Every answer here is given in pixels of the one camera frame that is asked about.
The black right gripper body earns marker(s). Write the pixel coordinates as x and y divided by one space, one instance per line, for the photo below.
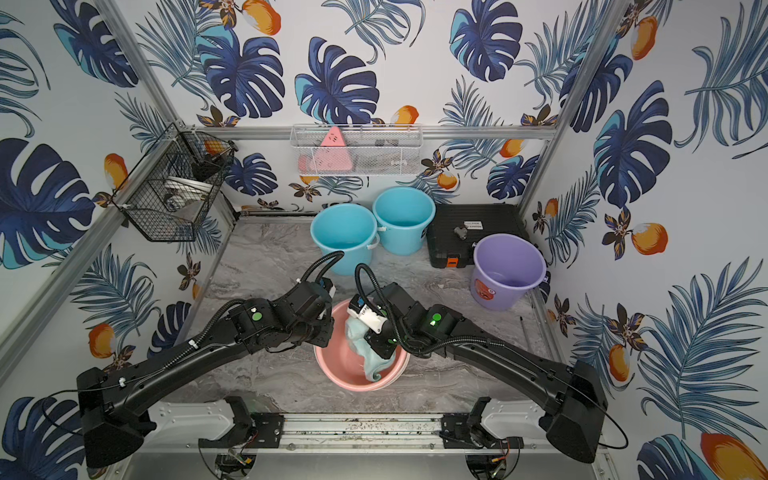
383 343

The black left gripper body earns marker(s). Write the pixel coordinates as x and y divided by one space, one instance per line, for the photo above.
324 324

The light teal cloth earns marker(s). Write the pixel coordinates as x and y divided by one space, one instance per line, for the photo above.
373 364

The pink plastic bucket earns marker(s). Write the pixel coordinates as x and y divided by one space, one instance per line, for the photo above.
346 368

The purple plastic bucket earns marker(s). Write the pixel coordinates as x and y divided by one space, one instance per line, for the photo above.
506 267

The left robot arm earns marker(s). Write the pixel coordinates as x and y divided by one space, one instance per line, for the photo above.
114 407

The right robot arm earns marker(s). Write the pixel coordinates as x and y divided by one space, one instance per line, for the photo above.
572 397

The teal plastic bucket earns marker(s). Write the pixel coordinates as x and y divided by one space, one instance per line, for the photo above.
349 228

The teal bucket with label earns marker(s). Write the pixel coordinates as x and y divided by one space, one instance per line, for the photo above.
403 215

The black tool case orange latches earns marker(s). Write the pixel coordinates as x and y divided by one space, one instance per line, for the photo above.
446 250

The silver metal pipe fitting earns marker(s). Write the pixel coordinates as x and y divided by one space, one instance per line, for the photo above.
461 232

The pink triangle item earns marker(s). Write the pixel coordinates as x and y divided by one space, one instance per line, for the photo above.
332 156

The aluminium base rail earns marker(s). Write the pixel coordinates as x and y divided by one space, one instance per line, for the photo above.
494 426

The clear wall shelf basket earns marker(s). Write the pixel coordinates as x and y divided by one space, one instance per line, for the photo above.
376 149

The black wire basket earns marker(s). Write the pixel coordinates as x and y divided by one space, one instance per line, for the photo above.
169 194

